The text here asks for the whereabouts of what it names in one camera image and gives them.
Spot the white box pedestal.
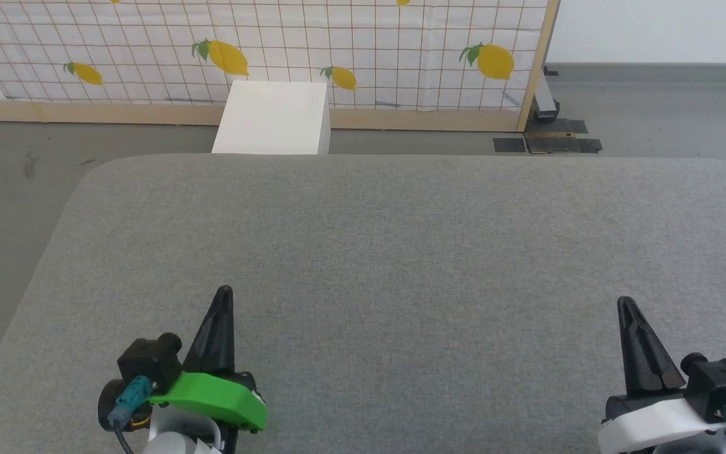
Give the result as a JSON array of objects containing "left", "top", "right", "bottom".
[{"left": 212, "top": 81, "right": 331, "bottom": 156}]

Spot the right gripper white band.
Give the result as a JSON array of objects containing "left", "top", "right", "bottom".
[{"left": 597, "top": 296, "right": 726, "bottom": 454}]

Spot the black floor mat strip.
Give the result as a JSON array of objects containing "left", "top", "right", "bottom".
[
  {"left": 524, "top": 134, "right": 604, "bottom": 155},
  {"left": 529, "top": 119, "right": 589, "bottom": 135}
]

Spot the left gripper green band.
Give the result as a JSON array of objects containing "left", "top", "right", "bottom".
[{"left": 149, "top": 285, "right": 269, "bottom": 454}]

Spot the grey metal screen foot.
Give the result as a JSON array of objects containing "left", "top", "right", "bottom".
[{"left": 534, "top": 66, "right": 561, "bottom": 121}]

